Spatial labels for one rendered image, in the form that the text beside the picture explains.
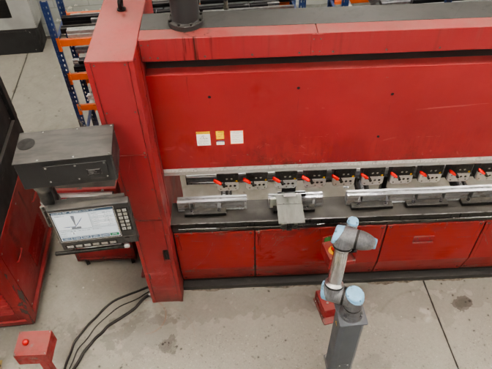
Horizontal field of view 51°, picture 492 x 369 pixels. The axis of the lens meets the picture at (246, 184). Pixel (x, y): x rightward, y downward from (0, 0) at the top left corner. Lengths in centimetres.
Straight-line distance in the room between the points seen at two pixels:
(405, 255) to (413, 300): 43
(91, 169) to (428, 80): 196
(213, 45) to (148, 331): 239
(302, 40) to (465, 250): 231
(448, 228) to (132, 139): 240
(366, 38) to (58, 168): 176
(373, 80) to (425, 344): 216
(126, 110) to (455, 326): 301
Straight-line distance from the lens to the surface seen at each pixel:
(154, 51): 292
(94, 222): 310
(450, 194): 404
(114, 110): 294
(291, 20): 299
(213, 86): 304
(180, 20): 290
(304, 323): 427
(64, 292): 470
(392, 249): 420
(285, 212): 361
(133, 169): 323
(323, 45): 293
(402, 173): 371
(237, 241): 390
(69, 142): 287
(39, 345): 354
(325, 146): 340
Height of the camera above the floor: 374
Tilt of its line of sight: 46 degrees down
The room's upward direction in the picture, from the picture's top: 2 degrees counter-clockwise
